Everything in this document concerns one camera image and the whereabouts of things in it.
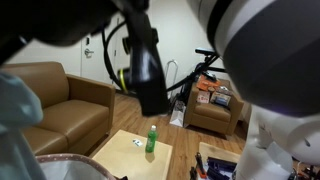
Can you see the grey printed box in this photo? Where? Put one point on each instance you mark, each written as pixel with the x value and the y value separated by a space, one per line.
pixel 220 97

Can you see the light wood coffee table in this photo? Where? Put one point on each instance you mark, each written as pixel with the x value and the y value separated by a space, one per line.
pixel 126 160

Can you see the red white book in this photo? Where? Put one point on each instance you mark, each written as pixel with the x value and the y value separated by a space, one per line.
pixel 203 97

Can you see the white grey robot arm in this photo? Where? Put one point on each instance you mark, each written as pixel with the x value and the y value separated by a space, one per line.
pixel 273 66

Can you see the white paper bag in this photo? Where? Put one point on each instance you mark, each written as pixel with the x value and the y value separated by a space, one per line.
pixel 177 116

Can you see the navy blue garment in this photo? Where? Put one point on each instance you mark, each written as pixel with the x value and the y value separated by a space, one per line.
pixel 121 178

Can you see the green plastic bottle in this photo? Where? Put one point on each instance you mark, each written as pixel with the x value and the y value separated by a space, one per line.
pixel 151 141

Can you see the light teal grey shirt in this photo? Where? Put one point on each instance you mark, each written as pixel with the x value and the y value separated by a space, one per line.
pixel 16 110

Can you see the polka dot laundry bag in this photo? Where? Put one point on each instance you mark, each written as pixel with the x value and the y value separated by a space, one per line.
pixel 73 166

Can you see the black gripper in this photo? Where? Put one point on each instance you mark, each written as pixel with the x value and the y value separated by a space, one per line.
pixel 50 20

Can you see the black bicycle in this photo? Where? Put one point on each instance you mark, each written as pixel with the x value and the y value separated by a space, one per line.
pixel 200 71

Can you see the white door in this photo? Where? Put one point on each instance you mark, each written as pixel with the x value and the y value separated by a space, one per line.
pixel 96 63

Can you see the small white blue card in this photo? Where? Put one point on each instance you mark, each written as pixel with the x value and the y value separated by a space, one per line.
pixel 137 142

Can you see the brown leather armchair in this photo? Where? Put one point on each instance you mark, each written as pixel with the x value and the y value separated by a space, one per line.
pixel 210 115

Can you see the orange box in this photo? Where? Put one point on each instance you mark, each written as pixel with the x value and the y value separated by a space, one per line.
pixel 208 83

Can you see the brown leather sofa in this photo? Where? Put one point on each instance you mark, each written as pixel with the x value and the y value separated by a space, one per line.
pixel 73 113

